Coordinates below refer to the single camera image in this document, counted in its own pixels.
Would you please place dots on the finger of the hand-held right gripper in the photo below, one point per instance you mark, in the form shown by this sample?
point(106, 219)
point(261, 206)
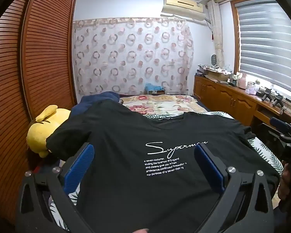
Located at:
point(280, 124)
point(269, 134)

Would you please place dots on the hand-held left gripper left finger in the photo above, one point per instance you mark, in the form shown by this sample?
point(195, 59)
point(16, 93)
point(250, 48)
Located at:
point(78, 167)

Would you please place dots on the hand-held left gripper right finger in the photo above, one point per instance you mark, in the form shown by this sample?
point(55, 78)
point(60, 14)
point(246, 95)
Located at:
point(208, 167)

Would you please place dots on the black printed t-shirt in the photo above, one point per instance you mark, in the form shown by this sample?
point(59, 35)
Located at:
point(126, 179)

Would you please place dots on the person's right hand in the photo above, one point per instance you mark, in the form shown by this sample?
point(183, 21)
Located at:
point(287, 184)

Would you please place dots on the black handheld device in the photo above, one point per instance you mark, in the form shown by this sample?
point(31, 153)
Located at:
point(266, 95)
point(278, 99)

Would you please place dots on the translucent purple container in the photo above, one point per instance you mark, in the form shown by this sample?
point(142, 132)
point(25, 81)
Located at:
point(251, 88)

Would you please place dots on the yellow plush toy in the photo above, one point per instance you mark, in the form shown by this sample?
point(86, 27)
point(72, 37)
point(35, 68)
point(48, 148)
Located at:
point(46, 131)

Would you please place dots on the pink jar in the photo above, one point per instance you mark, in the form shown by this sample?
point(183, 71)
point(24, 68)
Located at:
point(242, 81)

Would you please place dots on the wooden cabinet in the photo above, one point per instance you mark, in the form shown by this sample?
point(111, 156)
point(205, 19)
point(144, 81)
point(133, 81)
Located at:
point(223, 94)

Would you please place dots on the navy blue cloth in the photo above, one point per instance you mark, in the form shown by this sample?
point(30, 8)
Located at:
point(87, 105)

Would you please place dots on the grey window blind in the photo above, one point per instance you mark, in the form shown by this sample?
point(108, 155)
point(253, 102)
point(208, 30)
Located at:
point(269, 48)

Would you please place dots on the cardboard box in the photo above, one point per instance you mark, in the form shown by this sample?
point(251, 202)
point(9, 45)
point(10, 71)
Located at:
point(217, 75)

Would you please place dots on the floral blanket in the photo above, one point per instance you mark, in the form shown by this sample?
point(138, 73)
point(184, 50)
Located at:
point(157, 105)

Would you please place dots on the floral cloth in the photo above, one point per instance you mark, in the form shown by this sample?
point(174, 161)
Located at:
point(213, 67)

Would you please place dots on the small brown box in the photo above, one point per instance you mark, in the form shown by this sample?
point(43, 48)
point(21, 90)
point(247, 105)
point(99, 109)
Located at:
point(160, 92)

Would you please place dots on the round table mirror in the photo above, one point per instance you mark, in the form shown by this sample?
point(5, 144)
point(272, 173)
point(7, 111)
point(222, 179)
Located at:
point(214, 60)

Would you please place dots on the light blue cloth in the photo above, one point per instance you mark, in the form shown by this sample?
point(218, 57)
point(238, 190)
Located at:
point(154, 87)

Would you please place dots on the beige tied window curtain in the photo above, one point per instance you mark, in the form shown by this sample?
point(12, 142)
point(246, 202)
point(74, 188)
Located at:
point(217, 34)

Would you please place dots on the beige air conditioner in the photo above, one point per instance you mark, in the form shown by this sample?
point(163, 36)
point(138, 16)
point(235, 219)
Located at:
point(181, 7)

